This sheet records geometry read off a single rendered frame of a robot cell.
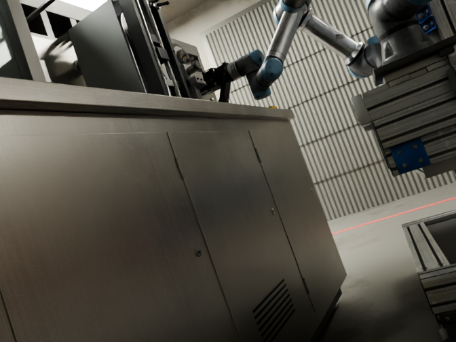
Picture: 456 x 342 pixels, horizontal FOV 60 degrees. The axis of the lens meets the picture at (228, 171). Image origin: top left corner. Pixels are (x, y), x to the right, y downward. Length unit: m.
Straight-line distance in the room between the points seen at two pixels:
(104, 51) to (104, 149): 0.83
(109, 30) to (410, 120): 1.07
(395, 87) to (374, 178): 3.31
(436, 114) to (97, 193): 0.94
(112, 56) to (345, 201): 3.48
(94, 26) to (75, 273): 1.13
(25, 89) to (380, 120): 0.95
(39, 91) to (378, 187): 4.10
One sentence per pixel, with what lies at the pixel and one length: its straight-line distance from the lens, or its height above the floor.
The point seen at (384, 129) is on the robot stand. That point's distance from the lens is 1.27.
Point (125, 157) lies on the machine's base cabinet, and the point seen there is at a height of 0.76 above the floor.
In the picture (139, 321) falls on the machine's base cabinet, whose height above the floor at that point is 0.46.
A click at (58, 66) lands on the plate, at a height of 1.32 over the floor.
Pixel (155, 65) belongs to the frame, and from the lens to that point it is 1.35.
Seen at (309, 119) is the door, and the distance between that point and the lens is 4.60.
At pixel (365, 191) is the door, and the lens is 4.56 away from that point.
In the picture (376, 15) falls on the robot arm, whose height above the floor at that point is 0.97.
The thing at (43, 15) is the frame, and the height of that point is 1.55.
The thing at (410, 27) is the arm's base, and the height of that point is 0.90.
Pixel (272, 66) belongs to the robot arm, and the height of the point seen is 1.01.
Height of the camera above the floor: 0.61
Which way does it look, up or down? 4 degrees up
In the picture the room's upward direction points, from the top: 20 degrees counter-clockwise
